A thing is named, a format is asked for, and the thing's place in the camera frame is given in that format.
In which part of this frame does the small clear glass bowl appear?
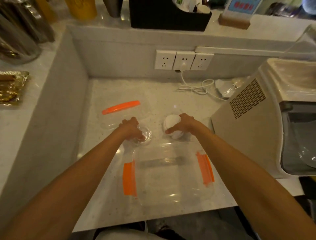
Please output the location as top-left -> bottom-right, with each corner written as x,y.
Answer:
127,124 -> 153,146

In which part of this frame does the wooden sign stand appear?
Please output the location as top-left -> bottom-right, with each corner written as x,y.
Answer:
218,0 -> 263,30

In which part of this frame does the black storage box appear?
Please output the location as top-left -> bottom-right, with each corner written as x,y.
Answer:
129,0 -> 213,32

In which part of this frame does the clear machine lid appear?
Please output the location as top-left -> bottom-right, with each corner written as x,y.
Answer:
278,24 -> 316,61

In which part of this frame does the white wall socket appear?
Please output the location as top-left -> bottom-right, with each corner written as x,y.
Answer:
155,49 -> 177,71
191,53 -> 215,71
173,51 -> 196,71

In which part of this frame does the person's left forearm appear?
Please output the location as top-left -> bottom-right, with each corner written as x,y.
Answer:
0,126 -> 135,240

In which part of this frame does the person's white clothing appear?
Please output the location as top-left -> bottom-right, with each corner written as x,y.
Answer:
95,229 -> 168,240

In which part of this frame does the gold foil tray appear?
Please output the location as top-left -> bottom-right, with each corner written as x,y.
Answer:
0,71 -> 30,107

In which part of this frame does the clear lid with orange clip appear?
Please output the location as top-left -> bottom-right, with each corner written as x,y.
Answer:
98,98 -> 154,131

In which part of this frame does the white cable duct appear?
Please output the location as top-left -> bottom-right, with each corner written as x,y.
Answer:
195,46 -> 289,58

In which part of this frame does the clear container with orange clips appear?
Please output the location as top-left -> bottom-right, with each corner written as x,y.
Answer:
123,144 -> 215,207

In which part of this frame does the person's left hand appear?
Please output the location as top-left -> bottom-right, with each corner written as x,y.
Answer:
118,117 -> 146,143

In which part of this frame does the beige countertop machine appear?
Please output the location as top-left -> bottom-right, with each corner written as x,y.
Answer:
211,58 -> 316,179

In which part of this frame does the white plug with cable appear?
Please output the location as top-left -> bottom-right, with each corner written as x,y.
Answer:
177,62 -> 227,101

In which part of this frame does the yellow cup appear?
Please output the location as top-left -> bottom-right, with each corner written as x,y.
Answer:
65,0 -> 98,21

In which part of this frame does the white round ball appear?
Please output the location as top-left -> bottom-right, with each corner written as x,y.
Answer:
163,114 -> 185,140

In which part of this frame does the steel tumbler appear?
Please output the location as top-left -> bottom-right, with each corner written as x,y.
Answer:
103,0 -> 123,18

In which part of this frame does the large metal canister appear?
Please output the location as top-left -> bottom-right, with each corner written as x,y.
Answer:
0,15 -> 42,66

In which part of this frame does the clear plastic bag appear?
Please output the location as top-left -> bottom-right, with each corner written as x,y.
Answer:
214,77 -> 250,98

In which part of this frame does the person's right hand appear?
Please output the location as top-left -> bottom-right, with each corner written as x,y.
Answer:
165,113 -> 198,135

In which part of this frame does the person's right forearm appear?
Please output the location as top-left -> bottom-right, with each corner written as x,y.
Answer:
190,121 -> 316,240

